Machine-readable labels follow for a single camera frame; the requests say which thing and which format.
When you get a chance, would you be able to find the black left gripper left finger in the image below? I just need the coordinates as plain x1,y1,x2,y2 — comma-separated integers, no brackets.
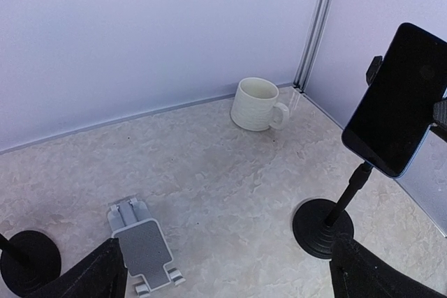
29,238,128,298

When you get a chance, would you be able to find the white cup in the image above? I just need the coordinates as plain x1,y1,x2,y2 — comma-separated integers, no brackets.
230,77,290,132

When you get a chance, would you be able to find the black phone blue edge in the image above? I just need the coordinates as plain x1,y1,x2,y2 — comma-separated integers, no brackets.
342,22,446,178

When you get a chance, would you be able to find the right aluminium frame post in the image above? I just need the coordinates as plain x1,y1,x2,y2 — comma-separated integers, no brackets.
293,0,332,92

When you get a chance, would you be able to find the white phone stand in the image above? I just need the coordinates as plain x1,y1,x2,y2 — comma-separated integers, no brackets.
107,198,186,297

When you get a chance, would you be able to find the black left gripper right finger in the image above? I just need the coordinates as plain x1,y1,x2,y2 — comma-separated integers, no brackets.
329,234,444,297

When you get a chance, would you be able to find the black round base phone stand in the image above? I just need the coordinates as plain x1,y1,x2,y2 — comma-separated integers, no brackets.
1,230,61,297

